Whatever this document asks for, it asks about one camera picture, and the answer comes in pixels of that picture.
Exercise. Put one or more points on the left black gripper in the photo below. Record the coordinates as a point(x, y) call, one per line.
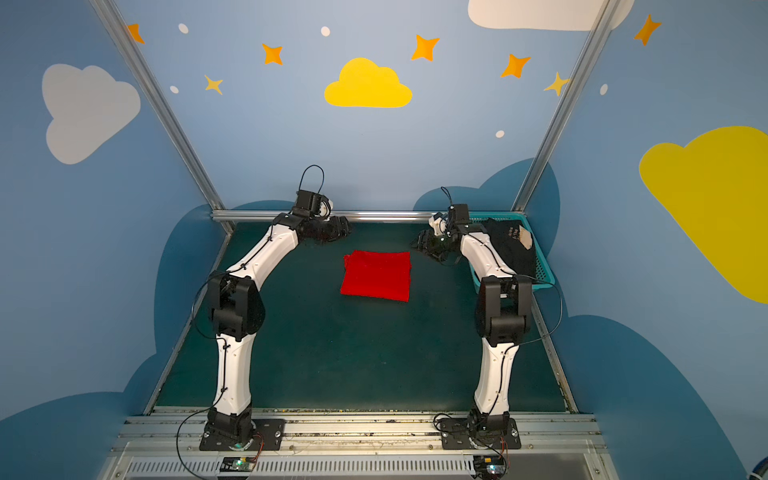
point(332, 228)

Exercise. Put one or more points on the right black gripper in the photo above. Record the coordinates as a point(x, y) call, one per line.
point(432, 243)

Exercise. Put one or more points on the red t-shirt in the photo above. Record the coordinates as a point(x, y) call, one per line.
point(377, 275)

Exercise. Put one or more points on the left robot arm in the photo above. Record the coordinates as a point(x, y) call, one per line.
point(237, 312)

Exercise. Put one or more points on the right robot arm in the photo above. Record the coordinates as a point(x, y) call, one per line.
point(503, 305)

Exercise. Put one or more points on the black t-shirt in basket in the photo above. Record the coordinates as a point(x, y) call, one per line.
point(514, 245)

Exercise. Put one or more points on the teal plastic basket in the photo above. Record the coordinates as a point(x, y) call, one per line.
point(544, 277)

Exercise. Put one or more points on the right green circuit board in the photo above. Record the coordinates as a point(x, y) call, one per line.
point(489, 467)

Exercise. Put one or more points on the green circuit board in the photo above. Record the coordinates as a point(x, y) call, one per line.
point(489, 467)
point(238, 465)

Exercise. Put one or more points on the left green circuit board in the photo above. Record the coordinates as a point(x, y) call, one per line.
point(238, 465)

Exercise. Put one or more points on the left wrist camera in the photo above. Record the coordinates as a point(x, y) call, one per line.
point(310, 204)

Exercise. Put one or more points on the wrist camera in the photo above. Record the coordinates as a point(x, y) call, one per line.
point(454, 222)
point(310, 204)

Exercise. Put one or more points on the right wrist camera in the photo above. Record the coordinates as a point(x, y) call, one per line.
point(454, 222)

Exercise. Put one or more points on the back aluminium frame bar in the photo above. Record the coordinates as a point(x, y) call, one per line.
point(352, 216)

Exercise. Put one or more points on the right side aluminium rail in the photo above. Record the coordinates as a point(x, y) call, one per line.
point(554, 360)

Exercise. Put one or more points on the aluminium rail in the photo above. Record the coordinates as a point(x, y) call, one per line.
point(191, 253)
point(554, 360)

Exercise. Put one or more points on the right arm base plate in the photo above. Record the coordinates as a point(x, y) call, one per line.
point(499, 433)

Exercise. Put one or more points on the left aluminium corner post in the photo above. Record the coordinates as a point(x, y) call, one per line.
point(113, 22)

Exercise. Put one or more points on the aluminium corner post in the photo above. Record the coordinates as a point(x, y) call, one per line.
point(113, 22)
point(585, 63)

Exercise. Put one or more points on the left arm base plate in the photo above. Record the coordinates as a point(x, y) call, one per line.
point(258, 433)

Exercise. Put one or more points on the right aluminium corner post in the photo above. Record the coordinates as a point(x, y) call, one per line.
point(585, 63)

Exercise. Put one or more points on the left side aluminium rail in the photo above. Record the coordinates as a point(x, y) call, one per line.
point(191, 253)

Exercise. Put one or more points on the front aluminium rail frame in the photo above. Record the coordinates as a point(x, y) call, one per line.
point(324, 444)

